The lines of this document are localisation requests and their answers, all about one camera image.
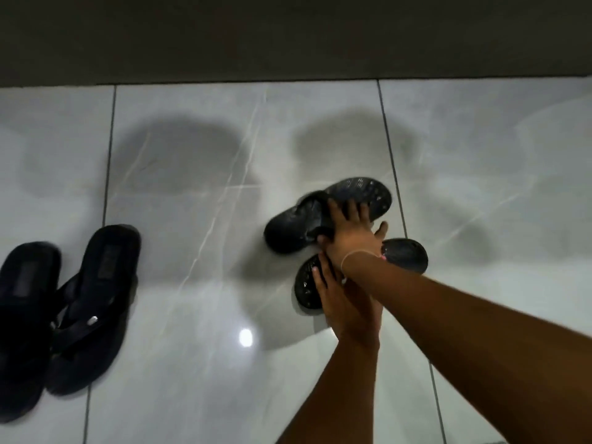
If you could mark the person's right hand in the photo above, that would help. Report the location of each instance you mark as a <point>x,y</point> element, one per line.
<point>354,238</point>

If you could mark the person's left hand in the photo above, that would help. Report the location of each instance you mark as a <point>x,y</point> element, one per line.
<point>349,314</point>

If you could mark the person's right middle finger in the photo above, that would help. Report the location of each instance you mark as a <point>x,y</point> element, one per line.
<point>354,210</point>

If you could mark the person's right thumb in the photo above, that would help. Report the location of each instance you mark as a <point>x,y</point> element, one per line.
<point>325,242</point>

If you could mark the person's left fingers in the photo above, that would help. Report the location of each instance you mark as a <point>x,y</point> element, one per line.
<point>325,275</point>

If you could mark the person's right little finger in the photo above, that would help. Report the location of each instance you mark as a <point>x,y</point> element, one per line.
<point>381,229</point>

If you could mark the black dotted slipper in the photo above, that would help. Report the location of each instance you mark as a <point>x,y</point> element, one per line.
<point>289,228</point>
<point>407,255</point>

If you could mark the person's right forearm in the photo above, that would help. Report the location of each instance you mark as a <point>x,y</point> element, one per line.
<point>476,346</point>

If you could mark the person's left forearm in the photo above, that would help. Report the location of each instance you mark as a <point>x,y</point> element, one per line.
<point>333,397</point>

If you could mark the black flip-flop sandal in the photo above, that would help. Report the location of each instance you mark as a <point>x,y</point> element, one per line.
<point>95,300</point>
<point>23,328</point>

